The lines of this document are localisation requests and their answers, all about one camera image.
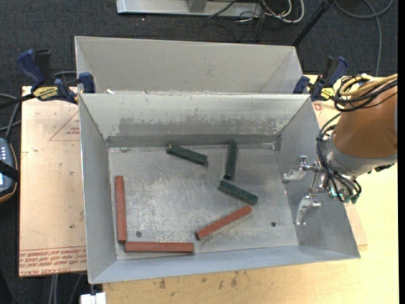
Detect red-brown flat block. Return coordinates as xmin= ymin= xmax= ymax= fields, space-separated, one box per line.
xmin=123 ymin=241 xmax=195 ymax=254
xmin=194 ymin=205 xmax=253 ymax=241
xmin=114 ymin=175 xmax=128 ymax=243

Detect grey metal bin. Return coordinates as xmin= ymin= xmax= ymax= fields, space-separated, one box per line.
xmin=74 ymin=35 xmax=361 ymax=284

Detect brown cardboard board red print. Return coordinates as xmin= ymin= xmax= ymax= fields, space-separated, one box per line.
xmin=18 ymin=85 xmax=370 ymax=278

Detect dark green flat block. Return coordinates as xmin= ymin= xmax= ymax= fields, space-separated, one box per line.
xmin=223 ymin=140 xmax=239 ymax=181
xmin=166 ymin=144 xmax=209 ymax=167
xmin=216 ymin=179 xmax=259 ymax=206

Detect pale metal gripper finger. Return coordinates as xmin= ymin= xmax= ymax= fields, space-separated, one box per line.
xmin=282 ymin=155 xmax=318 ymax=183
xmin=294 ymin=192 xmax=322 ymax=227

